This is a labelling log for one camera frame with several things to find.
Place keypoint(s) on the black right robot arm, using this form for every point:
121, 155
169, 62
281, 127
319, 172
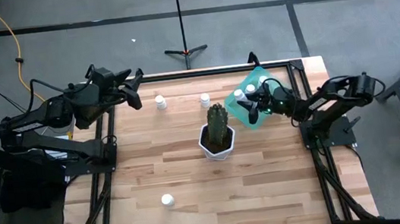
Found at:
317, 104

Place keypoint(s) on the black aluminium table frame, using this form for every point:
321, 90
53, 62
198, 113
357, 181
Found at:
199, 74

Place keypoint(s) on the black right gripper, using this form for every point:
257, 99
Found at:
277, 102

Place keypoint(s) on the white paper sheet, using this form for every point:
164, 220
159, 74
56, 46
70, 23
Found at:
56, 154

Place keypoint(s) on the green cactus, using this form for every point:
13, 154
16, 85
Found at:
218, 125

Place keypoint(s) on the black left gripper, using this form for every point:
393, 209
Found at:
106, 81

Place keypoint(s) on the black frame clamp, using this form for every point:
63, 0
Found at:
253, 59

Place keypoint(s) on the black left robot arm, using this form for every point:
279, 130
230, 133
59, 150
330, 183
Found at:
33, 121

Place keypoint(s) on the black equipment box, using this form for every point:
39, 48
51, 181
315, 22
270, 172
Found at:
30, 190

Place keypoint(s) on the teal translucent plastic basket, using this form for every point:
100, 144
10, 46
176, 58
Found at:
240, 111

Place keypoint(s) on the white hexagonal plant pot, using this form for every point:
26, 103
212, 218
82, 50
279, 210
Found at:
219, 156

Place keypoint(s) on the black tripod stand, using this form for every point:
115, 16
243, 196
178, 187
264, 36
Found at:
180, 15

